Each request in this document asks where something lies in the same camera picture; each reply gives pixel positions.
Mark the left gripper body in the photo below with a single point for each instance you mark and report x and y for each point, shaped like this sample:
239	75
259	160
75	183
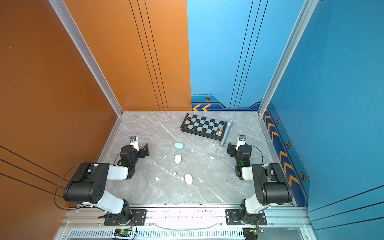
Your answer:
142	150

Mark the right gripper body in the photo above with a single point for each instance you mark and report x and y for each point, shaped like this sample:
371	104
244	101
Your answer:
232	150

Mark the white earbud case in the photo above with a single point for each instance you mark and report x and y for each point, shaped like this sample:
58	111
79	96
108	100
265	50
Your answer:
188	179
178	159

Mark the white earbud case front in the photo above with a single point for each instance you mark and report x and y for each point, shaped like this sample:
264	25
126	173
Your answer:
188	179

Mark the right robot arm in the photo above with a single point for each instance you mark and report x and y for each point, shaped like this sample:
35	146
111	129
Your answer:
270	184

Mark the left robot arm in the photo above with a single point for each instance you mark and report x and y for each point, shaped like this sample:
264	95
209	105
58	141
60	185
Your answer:
88	186

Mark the light blue earbud case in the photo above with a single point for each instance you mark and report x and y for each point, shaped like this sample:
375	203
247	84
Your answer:
179	146

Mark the grey microphone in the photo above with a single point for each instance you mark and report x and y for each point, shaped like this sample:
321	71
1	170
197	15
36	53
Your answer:
226	132

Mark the black white chessboard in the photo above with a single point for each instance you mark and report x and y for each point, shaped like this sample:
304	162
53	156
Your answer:
203	126

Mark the green circuit board left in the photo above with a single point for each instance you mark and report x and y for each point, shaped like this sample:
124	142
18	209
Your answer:
122	234

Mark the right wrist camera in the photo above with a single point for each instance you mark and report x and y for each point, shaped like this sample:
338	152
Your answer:
241	141

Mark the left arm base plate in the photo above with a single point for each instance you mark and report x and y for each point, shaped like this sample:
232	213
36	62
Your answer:
137	216

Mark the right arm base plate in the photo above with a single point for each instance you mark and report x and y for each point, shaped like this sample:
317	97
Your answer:
235	217

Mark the aluminium front rail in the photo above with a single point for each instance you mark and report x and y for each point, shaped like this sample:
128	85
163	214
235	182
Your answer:
190	216

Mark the left aluminium corner post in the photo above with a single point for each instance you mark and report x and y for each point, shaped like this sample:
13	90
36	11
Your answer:
76	36

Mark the aluminium corner post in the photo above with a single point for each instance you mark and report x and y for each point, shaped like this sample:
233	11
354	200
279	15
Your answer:
76	36
295	36

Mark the right aluminium corner post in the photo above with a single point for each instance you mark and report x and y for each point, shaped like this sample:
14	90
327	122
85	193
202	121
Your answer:
295	36

